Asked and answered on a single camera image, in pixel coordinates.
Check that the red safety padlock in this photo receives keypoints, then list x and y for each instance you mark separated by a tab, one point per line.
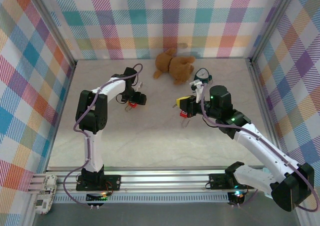
132	105
184	114

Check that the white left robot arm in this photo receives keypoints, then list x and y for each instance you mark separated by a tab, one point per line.
93	148

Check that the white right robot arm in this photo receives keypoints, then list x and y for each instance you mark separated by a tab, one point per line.
262	146

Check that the brown teddy bear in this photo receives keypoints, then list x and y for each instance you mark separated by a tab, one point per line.
178	68

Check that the teal alarm clock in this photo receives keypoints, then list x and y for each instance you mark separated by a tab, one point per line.
202	74

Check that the newspaper print pouch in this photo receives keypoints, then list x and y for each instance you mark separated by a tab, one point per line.
46	194

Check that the aluminium side rail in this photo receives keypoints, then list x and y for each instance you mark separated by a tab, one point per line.
58	126
260	92

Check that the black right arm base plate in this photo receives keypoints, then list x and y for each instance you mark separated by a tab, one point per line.
217	181

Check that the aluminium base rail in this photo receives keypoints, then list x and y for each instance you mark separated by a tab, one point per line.
162	181

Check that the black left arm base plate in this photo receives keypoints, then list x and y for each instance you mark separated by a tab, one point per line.
113	182

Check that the aluminium frame post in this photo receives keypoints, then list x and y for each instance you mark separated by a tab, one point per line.
271	24
53	27

